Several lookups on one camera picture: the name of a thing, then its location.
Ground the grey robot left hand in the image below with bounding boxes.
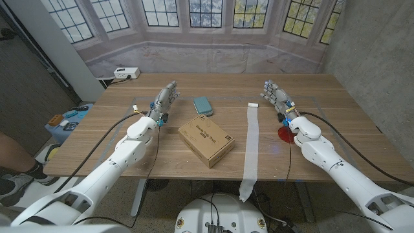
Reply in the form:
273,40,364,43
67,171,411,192
147,80,181,126

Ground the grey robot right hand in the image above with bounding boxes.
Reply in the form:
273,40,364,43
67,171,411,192
260,80,300,126

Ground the blue ribbed case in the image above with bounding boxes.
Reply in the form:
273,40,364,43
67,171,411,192
193,96,214,117

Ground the white gauze bandage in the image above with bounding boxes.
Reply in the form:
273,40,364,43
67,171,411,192
238,102,260,203

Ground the red plastic cup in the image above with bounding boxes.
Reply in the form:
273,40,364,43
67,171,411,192
277,126,297,145

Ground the brown cardboard package box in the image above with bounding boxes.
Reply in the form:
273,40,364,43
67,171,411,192
177,113,235,169

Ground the white power strip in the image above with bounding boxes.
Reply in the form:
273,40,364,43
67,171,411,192
113,67,141,80

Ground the printed window backdrop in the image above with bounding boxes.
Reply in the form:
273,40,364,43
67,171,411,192
40,0,347,78

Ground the black round fan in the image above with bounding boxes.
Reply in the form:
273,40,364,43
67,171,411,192
145,179,169,192

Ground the grey metal table leg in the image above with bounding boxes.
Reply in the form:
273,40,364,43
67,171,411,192
294,181,316,223
130,178,149,217

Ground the blue bin with tools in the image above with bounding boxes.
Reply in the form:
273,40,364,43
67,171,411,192
44,103,94,145

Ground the orange block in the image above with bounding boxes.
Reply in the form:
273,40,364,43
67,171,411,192
47,114,65,127

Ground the yellow black object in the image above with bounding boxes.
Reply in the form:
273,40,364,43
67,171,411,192
43,144,62,162

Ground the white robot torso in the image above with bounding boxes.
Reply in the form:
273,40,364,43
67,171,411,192
174,193,268,233

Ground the grey black sneaker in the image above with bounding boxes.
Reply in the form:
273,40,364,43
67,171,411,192
24,160,61,187
0,173,36,208

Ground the person's bare leg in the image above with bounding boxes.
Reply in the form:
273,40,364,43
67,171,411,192
0,131,37,177

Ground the white robot head housing edge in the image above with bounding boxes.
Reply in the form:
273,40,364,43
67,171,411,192
0,224,130,233

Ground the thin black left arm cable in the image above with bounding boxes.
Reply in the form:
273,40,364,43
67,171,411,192
72,124,162,229

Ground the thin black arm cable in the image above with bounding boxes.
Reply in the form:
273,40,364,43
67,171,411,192
283,140,292,195
72,124,162,229

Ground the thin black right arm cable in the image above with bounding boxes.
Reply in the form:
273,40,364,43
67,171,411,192
283,140,292,195

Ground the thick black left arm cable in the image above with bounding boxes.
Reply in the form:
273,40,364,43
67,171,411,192
53,111,148,194

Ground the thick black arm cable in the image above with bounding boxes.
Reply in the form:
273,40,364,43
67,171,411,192
53,111,148,194
299,111,414,188

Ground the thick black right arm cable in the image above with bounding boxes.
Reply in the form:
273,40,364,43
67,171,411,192
299,111,414,188

